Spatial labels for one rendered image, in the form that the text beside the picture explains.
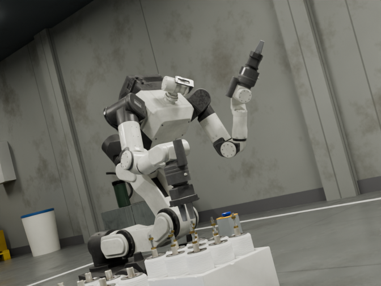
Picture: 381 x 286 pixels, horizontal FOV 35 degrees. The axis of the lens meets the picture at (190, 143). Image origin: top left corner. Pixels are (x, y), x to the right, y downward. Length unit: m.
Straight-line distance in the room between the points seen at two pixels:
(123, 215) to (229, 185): 1.14
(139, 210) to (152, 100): 3.49
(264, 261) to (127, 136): 0.74
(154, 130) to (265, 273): 0.78
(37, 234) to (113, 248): 5.40
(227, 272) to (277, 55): 3.79
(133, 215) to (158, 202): 3.23
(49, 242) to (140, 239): 5.53
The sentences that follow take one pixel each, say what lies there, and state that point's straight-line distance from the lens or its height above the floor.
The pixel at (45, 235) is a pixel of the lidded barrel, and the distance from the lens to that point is 8.42.
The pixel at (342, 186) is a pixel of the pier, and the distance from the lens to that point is 5.48.
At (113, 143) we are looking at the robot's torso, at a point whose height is 0.77.
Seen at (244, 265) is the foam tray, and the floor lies 0.15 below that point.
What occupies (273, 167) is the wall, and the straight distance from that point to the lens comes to 5.95.
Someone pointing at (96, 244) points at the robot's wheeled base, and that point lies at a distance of 3.21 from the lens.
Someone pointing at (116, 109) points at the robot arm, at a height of 0.87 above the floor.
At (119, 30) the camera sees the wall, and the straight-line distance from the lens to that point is 7.33.
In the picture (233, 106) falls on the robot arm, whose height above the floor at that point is 0.78.
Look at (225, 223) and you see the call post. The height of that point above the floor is 0.29.
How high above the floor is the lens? 0.52
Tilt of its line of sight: 3 degrees up
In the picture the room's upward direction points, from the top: 14 degrees counter-clockwise
